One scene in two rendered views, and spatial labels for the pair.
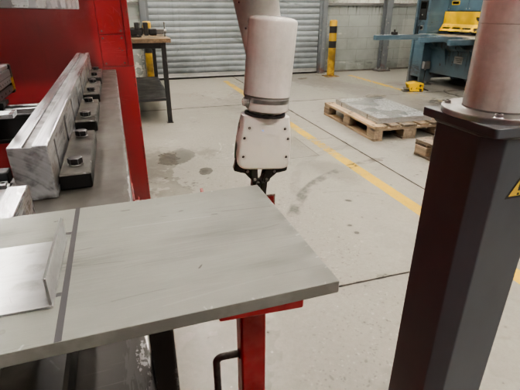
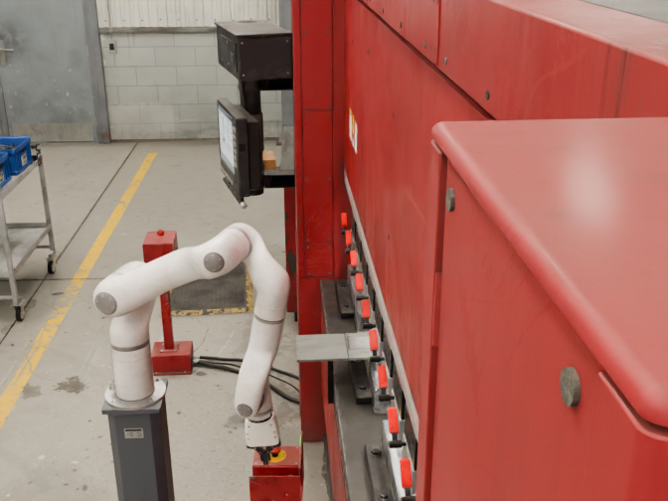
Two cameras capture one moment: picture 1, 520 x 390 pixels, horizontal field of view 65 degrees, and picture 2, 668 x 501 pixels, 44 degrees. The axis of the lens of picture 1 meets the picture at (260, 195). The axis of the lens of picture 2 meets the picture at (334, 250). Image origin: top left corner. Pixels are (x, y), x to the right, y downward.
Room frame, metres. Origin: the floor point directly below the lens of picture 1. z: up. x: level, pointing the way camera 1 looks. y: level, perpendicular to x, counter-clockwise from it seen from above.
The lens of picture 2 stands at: (2.73, 0.74, 2.39)
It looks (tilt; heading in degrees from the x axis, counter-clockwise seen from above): 22 degrees down; 195
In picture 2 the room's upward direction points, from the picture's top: straight up
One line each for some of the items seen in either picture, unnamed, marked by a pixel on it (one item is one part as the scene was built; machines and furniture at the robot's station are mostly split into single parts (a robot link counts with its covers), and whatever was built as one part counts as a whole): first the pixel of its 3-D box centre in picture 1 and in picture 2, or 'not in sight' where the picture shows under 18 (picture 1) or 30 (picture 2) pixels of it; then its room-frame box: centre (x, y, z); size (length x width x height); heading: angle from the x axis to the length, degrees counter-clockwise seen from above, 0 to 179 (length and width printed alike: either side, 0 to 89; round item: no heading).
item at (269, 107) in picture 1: (265, 103); (259, 411); (0.75, -0.01, 1.01); 0.09 x 0.08 x 0.03; 105
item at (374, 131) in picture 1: (378, 117); not in sight; (4.53, -1.33, 0.07); 1.20 x 0.80 x 0.14; 15
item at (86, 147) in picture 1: (80, 155); (379, 478); (0.82, 0.38, 0.89); 0.30 x 0.05 x 0.03; 19
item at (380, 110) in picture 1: (379, 108); not in sight; (4.53, -1.33, 0.17); 0.99 x 0.63 x 0.05; 15
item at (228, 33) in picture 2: not in sight; (254, 119); (-0.82, -0.57, 1.53); 0.51 x 0.25 x 0.85; 33
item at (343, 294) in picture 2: not in sight; (344, 299); (-0.32, -0.01, 0.89); 0.30 x 0.05 x 0.03; 19
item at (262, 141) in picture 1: (262, 136); (261, 427); (0.75, -0.01, 0.95); 0.10 x 0.07 x 0.11; 105
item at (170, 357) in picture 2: not in sight; (165, 301); (-1.02, -1.21, 0.41); 0.25 x 0.20 x 0.83; 109
